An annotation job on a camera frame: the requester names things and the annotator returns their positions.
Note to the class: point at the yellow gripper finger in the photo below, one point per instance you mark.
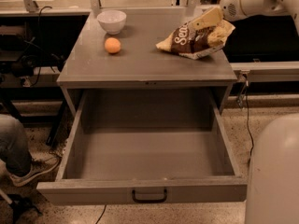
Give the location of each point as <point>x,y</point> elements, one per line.
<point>209,18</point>

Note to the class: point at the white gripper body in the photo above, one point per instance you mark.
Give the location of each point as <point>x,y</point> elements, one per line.
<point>234,7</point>

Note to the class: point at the brown sea salt chip bag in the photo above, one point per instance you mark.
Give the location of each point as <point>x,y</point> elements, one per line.
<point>194,44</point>

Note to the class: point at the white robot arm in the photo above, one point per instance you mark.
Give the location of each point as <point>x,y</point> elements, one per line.
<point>273,182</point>

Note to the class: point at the grey cabinet counter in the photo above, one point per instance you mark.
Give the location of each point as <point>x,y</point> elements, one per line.
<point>140,64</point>

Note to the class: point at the open grey top drawer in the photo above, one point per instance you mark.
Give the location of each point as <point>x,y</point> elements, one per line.
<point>147,140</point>

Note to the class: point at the white ceramic bowl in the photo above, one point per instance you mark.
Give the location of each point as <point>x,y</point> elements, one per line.
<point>112,21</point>

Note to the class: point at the orange fruit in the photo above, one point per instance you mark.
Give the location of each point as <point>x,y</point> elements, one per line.
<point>112,45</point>

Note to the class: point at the dark machinery at left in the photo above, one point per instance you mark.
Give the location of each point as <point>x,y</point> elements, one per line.
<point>20,54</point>

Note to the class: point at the grey sneaker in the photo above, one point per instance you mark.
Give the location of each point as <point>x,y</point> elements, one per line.
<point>37,169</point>

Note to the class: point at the person's jeans leg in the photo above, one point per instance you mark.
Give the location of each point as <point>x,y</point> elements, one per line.
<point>14,150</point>

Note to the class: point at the black drawer handle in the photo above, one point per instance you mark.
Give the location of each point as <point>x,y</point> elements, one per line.
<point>139,196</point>

